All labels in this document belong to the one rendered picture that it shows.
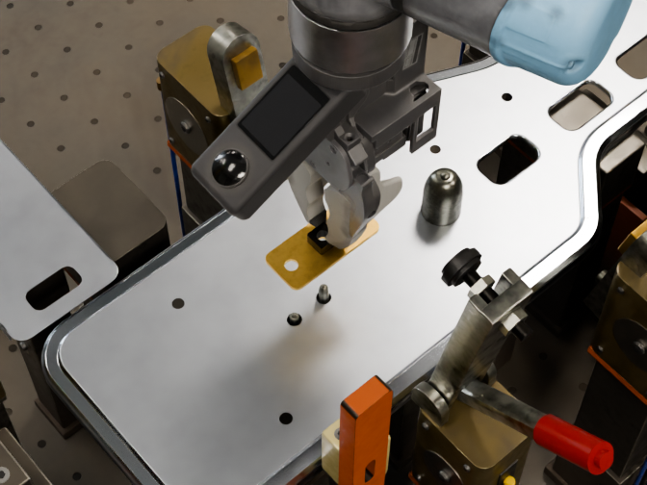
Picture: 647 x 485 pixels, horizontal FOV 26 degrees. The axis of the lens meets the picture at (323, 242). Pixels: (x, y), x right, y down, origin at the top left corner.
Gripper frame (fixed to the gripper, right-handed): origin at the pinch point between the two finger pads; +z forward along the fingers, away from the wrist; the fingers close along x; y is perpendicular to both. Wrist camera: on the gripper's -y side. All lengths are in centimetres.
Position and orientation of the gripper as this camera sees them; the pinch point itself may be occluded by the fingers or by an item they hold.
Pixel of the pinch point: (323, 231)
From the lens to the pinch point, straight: 101.3
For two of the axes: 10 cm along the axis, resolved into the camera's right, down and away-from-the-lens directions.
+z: 0.0, 5.4, 8.4
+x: -6.6, -6.4, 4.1
